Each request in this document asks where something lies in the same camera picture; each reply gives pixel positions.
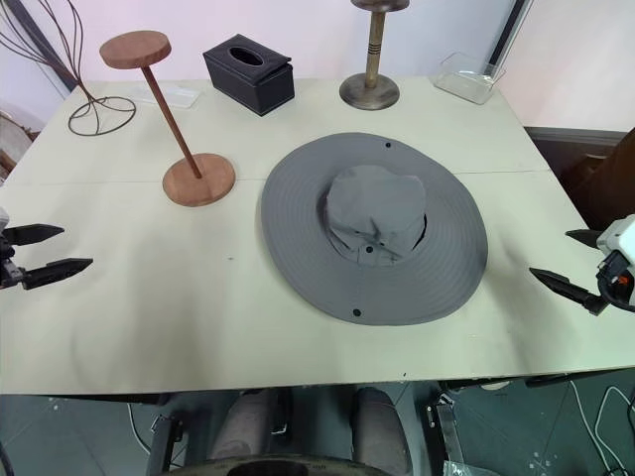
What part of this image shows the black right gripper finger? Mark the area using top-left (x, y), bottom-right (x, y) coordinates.
top-left (565, 228), bottom-right (604, 251)
top-left (528, 267), bottom-right (609, 317)

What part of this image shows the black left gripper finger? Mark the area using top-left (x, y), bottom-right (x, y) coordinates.
top-left (3, 223), bottom-right (66, 248)
top-left (21, 257), bottom-right (94, 292)

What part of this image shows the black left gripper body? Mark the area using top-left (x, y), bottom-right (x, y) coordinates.
top-left (0, 231), bottom-right (26, 290)

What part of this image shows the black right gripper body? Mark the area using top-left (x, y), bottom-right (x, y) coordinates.
top-left (595, 249), bottom-right (632, 304)

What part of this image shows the grey wide-brim sun hat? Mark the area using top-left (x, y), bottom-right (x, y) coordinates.
top-left (260, 131), bottom-right (490, 327)

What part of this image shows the brown wooden hat stand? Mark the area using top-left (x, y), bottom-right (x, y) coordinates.
top-left (98, 30), bottom-right (238, 208)

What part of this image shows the brass metal hat stand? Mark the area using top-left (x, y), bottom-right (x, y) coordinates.
top-left (338, 0), bottom-right (401, 112)

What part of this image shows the dark brown wooden cabinet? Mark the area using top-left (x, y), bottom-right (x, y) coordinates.
top-left (524, 123), bottom-right (635, 232)

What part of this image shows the woven wicker basket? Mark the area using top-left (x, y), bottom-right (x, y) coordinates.
top-left (0, 109), bottom-right (42, 180)

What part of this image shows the black metal table leg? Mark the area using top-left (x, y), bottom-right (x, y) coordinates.
top-left (147, 414), bottom-right (186, 476)
top-left (425, 391), bottom-right (473, 476)

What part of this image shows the clear flat plastic tray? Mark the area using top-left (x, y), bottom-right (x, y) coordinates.
top-left (129, 82), bottom-right (204, 110)

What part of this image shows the clear plastic box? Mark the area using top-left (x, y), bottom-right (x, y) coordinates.
top-left (432, 51), bottom-right (508, 107)

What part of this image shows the grey rounded leg shape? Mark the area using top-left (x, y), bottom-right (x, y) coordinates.
top-left (351, 387), bottom-right (414, 476)
top-left (209, 388), bottom-right (280, 463)

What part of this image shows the black leather tissue box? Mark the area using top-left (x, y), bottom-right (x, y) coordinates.
top-left (201, 33), bottom-right (297, 118)

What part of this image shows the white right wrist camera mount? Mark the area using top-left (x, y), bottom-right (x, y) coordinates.
top-left (594, 213), bottom-right (635, 313)

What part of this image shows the white floor cable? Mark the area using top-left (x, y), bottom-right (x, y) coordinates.
top-left (567, 380), bottom-right (635, 476)

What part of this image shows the brown wire stand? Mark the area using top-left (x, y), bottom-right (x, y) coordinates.
top-left (0, 0), bottom-right (138, 137)

